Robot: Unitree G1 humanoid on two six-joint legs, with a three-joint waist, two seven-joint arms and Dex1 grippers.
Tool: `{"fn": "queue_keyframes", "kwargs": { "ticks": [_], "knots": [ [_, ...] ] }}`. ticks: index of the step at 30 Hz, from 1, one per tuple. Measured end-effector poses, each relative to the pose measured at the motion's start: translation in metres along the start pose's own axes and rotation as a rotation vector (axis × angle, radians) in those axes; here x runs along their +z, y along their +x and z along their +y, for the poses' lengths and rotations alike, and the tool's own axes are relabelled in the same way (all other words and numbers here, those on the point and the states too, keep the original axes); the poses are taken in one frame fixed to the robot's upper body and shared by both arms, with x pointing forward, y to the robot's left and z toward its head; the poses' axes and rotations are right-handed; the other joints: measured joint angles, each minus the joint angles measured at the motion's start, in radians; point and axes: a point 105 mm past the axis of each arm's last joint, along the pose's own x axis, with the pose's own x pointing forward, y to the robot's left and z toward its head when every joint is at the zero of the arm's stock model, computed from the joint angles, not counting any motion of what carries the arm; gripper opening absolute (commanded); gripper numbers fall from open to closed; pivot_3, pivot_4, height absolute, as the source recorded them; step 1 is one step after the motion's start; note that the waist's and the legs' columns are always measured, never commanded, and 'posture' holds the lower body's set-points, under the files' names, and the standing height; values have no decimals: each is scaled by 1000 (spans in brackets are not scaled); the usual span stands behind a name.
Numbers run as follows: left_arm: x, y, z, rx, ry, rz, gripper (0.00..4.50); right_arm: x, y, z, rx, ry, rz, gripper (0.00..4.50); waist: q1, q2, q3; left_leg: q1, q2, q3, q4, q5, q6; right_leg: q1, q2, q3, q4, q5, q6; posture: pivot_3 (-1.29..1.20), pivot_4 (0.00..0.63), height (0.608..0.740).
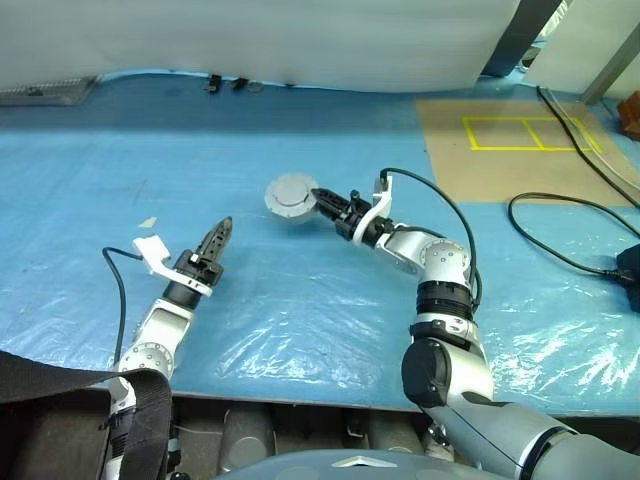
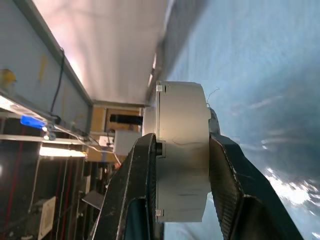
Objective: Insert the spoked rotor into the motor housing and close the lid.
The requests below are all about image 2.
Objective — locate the white electrical box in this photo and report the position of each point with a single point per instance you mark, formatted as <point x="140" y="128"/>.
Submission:
<point x="125" y="142"/>

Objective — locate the blue plastic table sheet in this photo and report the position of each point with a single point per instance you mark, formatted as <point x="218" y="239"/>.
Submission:
<point x="262" y="75"/>

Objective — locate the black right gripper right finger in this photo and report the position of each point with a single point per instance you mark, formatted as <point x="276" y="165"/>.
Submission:
<point x="245" y="200"/>

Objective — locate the silver motor housing copper windings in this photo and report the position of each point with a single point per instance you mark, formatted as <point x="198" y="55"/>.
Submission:
<point x="182" y="120"/>

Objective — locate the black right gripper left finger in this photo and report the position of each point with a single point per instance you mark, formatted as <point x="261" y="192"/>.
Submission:
<point x="120" y="190"/>

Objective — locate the bright light strip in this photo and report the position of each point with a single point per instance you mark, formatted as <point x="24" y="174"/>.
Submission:
<point x="62" y="151"/>

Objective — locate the white foam board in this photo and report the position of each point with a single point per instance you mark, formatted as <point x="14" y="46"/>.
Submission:
<point x="112" y="50"/>

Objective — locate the yellow object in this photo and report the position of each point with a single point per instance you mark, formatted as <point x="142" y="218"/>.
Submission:
<point x="7" y="76"/>

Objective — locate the blue plastic object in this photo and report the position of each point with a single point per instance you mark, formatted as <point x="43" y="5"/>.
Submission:
<point x="31" y="121"/>

